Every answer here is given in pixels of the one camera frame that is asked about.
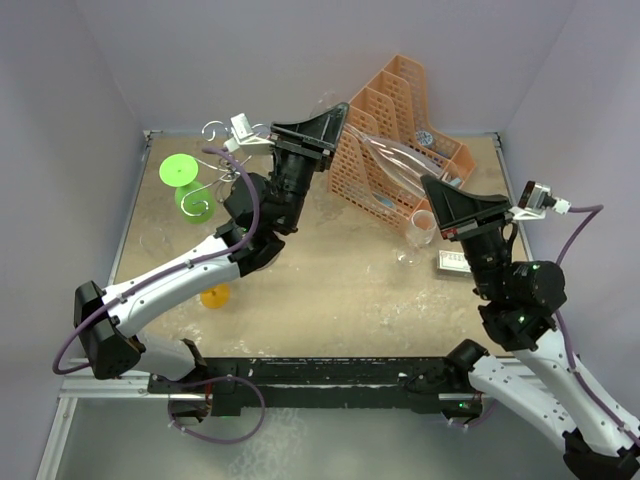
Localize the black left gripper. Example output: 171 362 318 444
266 105 348 232

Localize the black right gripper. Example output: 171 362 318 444
417 173 510 299

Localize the clear wine glass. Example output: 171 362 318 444
331 122 450 196
139 227 173 260

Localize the green plastic goblet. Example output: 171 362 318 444
159 153 216 224

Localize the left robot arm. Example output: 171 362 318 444
74 102 349 392

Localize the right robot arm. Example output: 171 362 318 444
421 175 639 479

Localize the pink tinted wine glass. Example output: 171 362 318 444
396 209 437 266

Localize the white card box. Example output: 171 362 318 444
436 250 471 275

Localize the orange plastic file organizer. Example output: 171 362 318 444
328 54 476 233

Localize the orange plastic goblet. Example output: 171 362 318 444
199 283 231 309

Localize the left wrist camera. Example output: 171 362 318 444
224 113 274 155

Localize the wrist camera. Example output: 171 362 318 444
224 113 274 155
510 181 571 222

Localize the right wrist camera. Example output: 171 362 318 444
510 181 571 222

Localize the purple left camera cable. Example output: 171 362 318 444
52 147 261 375

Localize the silver wire wine glass rack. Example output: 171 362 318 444
197 120 270 205

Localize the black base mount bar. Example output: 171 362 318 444
148 357 484 420

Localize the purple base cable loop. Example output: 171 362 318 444
167 374 269 446

